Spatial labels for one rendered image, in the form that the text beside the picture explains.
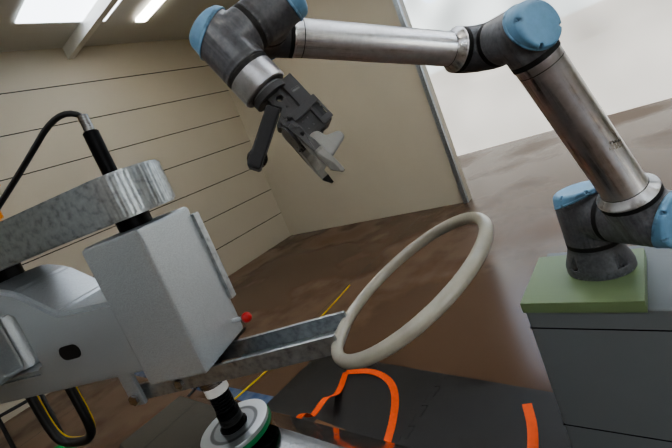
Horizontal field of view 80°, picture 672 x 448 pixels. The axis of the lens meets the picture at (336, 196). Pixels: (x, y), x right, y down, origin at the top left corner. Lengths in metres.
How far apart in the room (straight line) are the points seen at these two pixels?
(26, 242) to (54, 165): 4.98
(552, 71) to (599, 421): 1.09
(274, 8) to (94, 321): 0.96
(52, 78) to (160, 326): 5.76
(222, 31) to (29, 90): 5.88
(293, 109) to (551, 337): 1.08
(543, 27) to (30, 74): 6.25
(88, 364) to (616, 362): 1.52
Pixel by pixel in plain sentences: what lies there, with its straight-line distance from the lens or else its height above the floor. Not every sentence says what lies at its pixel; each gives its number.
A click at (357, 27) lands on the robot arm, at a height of 1.78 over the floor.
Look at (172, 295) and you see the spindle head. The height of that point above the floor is 1.36.
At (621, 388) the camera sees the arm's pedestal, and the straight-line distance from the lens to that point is 1.54.
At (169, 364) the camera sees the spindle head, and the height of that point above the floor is 1.18.
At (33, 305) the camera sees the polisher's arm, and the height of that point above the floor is 1.45.
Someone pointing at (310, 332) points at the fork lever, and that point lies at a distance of 1.19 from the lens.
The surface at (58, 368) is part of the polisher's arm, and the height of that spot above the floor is 1.24.
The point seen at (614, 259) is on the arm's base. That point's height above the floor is 0.94.
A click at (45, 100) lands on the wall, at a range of 6.58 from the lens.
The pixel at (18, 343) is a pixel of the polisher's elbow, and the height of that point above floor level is 1.34.
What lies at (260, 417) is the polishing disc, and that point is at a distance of 1.39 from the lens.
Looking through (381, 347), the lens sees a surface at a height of 1.18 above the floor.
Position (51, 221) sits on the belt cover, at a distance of 1.28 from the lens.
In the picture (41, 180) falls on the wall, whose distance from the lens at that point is 6.25.
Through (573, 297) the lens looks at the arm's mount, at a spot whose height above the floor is 0.88.
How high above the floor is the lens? 1.59
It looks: 9 degrees down
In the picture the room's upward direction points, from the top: 22 degrees counter-clockwise
